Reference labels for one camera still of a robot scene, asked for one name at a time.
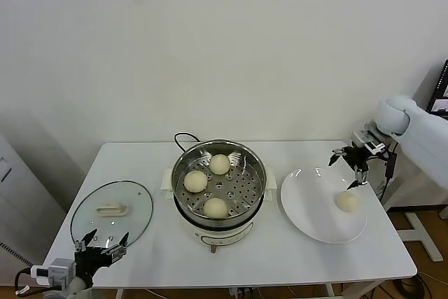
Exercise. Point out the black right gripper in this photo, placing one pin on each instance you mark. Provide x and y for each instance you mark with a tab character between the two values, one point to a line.
356	158

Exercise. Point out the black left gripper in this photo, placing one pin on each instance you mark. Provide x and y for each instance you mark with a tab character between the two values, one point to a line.
91	261

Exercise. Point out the white steamed baozi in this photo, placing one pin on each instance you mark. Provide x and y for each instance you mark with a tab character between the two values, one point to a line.
220	164
215	208
195	181
347	202

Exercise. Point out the round glass pot lid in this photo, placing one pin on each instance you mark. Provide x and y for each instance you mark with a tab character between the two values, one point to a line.
134	204

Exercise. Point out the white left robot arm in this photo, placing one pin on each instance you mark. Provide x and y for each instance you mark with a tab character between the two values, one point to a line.
78	289

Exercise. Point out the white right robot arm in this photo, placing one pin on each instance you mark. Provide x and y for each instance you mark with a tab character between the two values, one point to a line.
420	131

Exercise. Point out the perforated steel steamer basket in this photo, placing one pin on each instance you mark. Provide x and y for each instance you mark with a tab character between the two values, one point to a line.
196	154

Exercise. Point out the white table leg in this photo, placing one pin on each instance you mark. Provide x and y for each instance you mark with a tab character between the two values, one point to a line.
119	294
330	292

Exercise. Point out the large white plate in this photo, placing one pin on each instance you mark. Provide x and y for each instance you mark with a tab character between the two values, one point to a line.
315	215

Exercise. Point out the white floor cabinet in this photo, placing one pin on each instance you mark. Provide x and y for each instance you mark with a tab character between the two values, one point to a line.
21	208

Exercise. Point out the white side desk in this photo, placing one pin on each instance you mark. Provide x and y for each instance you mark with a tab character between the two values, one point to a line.
425	239

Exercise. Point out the open black laptop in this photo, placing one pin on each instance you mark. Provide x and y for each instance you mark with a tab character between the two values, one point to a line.
441	99

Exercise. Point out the cream electric cooker base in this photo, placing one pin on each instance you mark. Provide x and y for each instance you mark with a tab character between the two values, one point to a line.
224	236

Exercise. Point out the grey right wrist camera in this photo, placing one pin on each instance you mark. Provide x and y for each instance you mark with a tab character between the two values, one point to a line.
365	139

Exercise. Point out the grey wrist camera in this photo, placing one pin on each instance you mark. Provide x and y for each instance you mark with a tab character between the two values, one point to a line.
365	139
56	272

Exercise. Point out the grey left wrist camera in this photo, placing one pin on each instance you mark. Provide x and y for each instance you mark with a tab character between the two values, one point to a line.
56	272

